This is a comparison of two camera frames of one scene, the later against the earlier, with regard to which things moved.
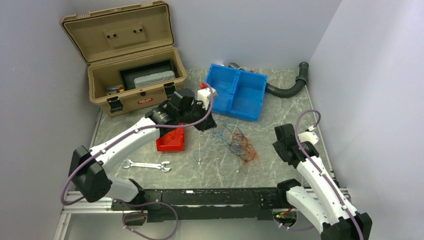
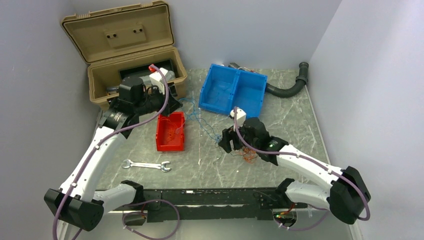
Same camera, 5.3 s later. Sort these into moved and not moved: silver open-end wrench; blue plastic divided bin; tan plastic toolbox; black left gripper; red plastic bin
Moved: black left gripper
Not moved: silver open-end wrench; tan plastic toolbox; blue plastic divided bin; red plastic bin
